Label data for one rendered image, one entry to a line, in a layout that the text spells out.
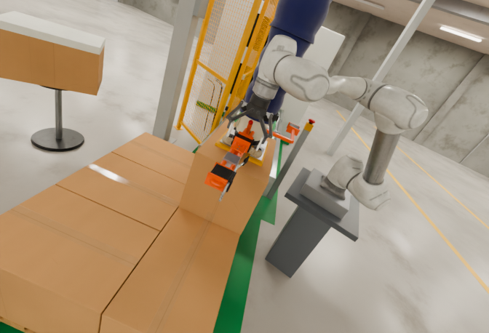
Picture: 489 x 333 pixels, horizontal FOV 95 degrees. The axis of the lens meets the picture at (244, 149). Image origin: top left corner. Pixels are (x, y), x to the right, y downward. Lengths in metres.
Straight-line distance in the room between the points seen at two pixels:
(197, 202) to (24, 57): 1.66
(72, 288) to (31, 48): 1.70
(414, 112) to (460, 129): 12.08
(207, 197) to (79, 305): 0.65
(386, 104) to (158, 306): 1.22
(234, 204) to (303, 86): 0.80
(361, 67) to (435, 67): 2.76
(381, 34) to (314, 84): 11.88
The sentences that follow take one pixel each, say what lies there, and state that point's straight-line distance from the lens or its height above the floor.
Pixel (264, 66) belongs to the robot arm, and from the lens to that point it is 0.81.
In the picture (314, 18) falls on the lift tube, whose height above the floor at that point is 1.69.
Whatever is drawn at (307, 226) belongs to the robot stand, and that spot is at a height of 0.52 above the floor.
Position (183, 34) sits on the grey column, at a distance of 2.53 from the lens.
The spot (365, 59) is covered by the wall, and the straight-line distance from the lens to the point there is 12.40.
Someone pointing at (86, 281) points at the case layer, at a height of 0.54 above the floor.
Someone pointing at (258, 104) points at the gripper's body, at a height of 1.33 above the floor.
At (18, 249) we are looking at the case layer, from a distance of 1.27.
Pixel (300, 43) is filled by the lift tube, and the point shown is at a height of 1.58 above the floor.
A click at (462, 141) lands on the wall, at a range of 13.31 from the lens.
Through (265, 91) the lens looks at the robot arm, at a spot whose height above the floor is 1.39.
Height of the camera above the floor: 1.55
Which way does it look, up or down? 27 degrees down
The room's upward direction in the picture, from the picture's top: 23 degrees clockwise
